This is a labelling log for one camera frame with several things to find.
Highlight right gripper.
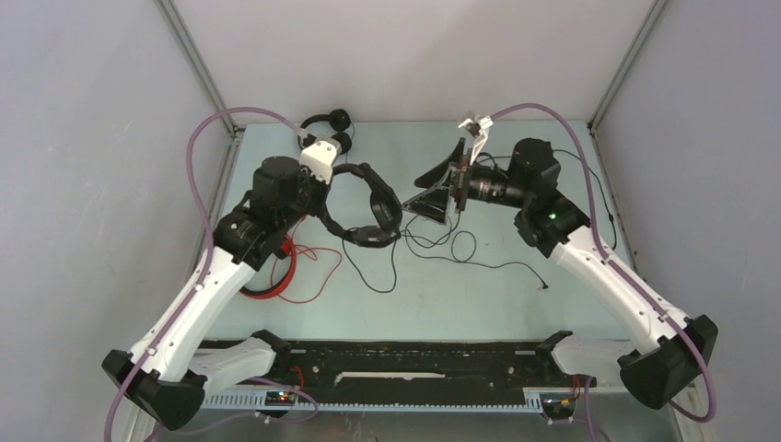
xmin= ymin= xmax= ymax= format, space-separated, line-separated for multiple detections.
xmin=402 ymin=138 xmax=530 ymax=225

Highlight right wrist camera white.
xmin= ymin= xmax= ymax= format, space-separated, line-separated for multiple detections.
xmin=458 ymin=110 xmax=494 ymax=165

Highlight small black foam headphones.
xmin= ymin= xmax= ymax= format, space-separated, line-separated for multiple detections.
xmin=297 ymin=109 xmax=549 ymax=290

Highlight black mounting rail base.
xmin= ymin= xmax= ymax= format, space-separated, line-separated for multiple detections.
xmin=194 ymin=339 xmax=600 ymax=410

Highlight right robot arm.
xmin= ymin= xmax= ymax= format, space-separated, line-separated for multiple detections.
xmin=402 ymin=138 xmax=717 ymax=410

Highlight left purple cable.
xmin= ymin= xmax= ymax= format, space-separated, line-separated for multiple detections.
xmin=103 ymin=107 xmax=312 ymax=442

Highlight black headset with microphone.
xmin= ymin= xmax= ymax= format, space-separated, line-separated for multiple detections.
xmin=318 ymin=148 xmax=617 ymax=294

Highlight right aluminium corner post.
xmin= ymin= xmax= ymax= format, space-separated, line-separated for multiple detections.
xmin=589 ymin=0 xmax=670 ymax=131

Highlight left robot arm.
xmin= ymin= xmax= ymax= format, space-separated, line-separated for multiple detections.
xmin=101 ymin=155 xmax=334 ymax=431

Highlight purple cable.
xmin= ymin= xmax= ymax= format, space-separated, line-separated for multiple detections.
xmin=487 ymin=102 xmax=718 ymax=424
xmin=103 ymin=107 xmax=312 ymax=442

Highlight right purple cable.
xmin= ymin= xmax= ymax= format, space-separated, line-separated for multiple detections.
xmin=487 ymin=102 xmax=718 ymax=424

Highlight aluminium corner post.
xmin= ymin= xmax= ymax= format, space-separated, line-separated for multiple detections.
xmin=153 ymin=0 xmax=240 ymax=136
xmin=589 ymin=0 xmax=670 ymax=131

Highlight left aluminium corner post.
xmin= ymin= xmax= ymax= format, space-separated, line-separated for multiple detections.
xmin=153 ymin=0 xmax=240 ymax=136

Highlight red headphones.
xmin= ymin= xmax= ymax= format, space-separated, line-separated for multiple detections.
xmin=239 ymin=218 xmax=344 ymax=305

